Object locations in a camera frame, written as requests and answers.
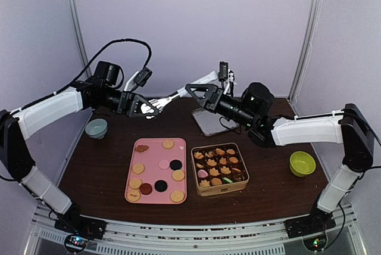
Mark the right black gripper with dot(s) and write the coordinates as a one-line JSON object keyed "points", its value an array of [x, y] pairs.
{"points": [[208, 101]]}

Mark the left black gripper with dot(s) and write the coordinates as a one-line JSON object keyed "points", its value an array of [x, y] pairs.
{"points": [[126, 103]]}

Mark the gingerbread brown leaf cookie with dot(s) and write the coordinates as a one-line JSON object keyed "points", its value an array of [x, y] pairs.
{"points": [[141, 148]]}

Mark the gold cookie tin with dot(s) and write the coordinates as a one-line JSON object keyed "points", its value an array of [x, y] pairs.
{"points": [[219, 160]]}

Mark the pink sandwich cookie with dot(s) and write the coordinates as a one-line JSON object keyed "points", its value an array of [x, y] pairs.
{"points": [[164, 164], [202, 173]]}

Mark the green sandwich cookie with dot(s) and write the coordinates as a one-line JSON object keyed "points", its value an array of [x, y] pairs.
{"points": [[227, 180]]}

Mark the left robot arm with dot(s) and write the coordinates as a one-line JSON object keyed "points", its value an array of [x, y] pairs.
{"points": [[23, 124]]}

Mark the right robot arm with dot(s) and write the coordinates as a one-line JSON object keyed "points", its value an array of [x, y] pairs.
{"points": [[346, 126]]}

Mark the silver tin lid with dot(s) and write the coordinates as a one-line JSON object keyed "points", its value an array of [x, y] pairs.
{"points": [[212, 124]]}

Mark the pale blue ceramic bowl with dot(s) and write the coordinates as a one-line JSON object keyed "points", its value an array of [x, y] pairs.
{"points": [[97, 128]]}

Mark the lone yellow sandwich cookie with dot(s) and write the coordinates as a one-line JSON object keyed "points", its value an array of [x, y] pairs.
{"points": [[168, 144]]}

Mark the yellow cookie under chip cookie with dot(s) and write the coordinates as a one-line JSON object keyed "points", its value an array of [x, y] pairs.
{"points": [[138, 168]]}

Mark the pink plastic tray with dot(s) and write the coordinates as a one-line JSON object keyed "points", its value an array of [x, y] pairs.
{"points": [[150, 158]]}

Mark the black sandwich cookie upper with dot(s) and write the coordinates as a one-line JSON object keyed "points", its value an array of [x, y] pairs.
{"points": [[176, 165]]}

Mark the black sandwich cookie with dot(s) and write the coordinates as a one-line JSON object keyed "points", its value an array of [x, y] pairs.
{"points": [[160, 186], [176, 165]]}

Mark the yellow dotted cookie left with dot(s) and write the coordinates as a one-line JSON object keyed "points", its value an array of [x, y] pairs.
{"points": [[135, 183]]}

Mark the yellow dotted cookie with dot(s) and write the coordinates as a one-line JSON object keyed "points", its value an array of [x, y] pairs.
{"points": [[178, 175], [135, 183]]}

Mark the yellow dotted cookie middle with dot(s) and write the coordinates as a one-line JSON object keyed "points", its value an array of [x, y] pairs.
{"points": [[178, 175]]}

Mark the brown chocolate cookie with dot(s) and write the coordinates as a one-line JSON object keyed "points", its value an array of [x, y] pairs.
{"points": [[145, 189]]}

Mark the black sandwich cookie lower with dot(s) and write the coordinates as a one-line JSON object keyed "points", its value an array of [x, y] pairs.
{"points": [[160, 186]]}

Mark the yellow cookie with pink sword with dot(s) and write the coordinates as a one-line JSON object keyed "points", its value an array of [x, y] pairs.
{"points": [[133, 195]]}

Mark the yellow dotted cookie corner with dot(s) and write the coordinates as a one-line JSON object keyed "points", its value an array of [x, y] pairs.
{"points": [[177, 196]]}

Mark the green plastic bowl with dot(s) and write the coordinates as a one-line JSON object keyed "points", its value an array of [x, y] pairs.
{"points": [[302, 164]]}

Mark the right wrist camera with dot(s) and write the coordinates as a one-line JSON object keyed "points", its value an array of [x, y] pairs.
{"points": [[227, 79]]}

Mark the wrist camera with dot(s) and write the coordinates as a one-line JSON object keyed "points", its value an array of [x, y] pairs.
{"points": [[138, 79], [227, 79]]}

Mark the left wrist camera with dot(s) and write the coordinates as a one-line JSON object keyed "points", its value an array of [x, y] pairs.
{"points": [[138, 79]]}

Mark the right aluminium frame post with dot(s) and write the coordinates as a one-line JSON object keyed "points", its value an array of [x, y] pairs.
{"points": [[305, 52]]}

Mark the aluminium frame post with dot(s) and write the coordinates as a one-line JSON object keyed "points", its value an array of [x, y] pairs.
{"points": [[78, 32], [305, 52]]}

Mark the left aluminium frame post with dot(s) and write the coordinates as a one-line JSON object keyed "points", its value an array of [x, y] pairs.
{"points": [[78, 32]]}

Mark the front aluminium rail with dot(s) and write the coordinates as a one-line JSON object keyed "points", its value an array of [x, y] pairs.
{"points": [[265, 237]]}

